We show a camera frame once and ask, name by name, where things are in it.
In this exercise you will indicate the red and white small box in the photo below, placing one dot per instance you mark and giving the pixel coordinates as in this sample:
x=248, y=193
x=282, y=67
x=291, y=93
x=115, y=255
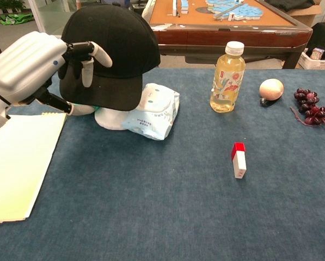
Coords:
x=239, y=166

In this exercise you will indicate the light blue wet wipes pack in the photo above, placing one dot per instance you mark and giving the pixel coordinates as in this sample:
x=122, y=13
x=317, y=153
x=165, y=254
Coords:
x=154, y=114

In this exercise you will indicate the blue short tile row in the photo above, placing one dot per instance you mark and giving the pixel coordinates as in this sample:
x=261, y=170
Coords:
x=184, y=6

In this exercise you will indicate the cardboard box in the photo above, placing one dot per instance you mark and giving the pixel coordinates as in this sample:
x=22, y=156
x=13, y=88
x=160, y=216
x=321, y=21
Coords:
x=306, y=16

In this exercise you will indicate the black cloth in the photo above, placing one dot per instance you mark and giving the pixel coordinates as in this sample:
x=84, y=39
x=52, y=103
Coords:
x=287, y=4

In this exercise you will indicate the dark purple grape bunch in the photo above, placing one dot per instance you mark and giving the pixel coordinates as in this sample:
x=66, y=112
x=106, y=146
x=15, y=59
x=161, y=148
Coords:
x=312, y=111

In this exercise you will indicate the wooden mahjong table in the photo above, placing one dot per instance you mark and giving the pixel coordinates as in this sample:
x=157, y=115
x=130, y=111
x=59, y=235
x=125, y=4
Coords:
x=233, y=35

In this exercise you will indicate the black bag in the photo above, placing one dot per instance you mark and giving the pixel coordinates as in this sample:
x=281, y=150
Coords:
x=324, y=35

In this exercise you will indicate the white upright tile stack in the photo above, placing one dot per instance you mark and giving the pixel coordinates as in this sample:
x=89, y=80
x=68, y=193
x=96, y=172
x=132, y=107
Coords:
x=174, y=8

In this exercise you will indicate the pale yellow notepad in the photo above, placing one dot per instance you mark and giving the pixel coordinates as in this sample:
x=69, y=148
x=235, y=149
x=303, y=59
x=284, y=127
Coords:
x=15, y=163

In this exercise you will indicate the bright green bag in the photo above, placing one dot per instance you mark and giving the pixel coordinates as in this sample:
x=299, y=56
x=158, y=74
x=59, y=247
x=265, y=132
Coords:
x=15, y=19

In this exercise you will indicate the green crumpled bag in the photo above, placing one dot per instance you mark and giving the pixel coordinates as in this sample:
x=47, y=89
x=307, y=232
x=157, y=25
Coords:
x=97, y=109

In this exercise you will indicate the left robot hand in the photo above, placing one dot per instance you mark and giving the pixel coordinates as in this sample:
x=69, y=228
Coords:
x=23, y=68

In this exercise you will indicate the white foam mannequin head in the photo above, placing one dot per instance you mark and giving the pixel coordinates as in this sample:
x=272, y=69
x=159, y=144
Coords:
x=107, y=119

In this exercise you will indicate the blue table cloth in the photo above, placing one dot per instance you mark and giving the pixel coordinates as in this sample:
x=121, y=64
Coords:
x=151, y=204

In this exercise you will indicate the yellow tea drink bottle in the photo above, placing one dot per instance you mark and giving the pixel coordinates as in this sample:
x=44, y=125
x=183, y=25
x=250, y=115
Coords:
x=227, y=81

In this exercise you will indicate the small drink carton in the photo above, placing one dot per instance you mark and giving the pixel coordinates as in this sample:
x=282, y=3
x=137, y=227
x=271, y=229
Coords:
x=317, y=53

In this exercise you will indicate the blue mahjong tile cluster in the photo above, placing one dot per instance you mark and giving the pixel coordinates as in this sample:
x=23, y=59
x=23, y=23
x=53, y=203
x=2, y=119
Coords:
x=238, y=9

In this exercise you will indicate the glass partition panel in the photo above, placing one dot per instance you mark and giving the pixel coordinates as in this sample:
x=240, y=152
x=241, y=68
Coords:
x=50, y=16

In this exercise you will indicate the beige egg-shaped ball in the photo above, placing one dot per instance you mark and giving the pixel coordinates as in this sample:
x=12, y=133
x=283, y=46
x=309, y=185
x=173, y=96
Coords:
x=271, y=88

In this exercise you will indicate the white plastic crate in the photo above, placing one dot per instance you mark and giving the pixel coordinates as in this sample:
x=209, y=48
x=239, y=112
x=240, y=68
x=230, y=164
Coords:
x=314, y=64

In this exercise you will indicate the black baseball cap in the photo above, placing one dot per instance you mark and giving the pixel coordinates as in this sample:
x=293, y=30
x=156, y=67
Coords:
x=118, y=35

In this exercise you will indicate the green potted plants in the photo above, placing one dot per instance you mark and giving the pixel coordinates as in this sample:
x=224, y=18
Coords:
x=4, y=5

